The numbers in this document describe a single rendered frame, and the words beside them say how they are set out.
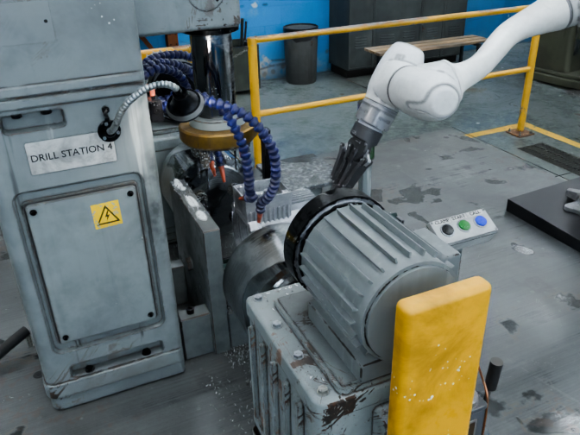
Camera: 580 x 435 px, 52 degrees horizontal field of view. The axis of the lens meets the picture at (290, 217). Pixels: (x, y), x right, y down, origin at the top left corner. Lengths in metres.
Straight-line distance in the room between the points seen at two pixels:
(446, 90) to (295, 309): 0.56
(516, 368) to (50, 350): 1.04
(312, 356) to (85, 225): 0.53
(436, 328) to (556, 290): 1.09
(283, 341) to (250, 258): 0.30
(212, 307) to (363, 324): 0.67
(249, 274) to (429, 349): 0.52
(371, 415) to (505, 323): 0.79
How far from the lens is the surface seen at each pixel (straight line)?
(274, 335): 0.96
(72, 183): 1.16
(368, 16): 6.88
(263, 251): 1.19
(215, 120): 1.32
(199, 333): 1.45
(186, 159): 1.68
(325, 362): 0.89
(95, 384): 1.41
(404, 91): 1.32
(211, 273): 1.35
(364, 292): 0.78
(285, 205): 1.46
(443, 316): 0.75
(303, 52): 6.61
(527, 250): 1.98
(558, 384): 1.51
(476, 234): 1.50
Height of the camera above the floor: 1.77
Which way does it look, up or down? 28 degrees down
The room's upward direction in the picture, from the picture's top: 2 degrees counter-clockwise
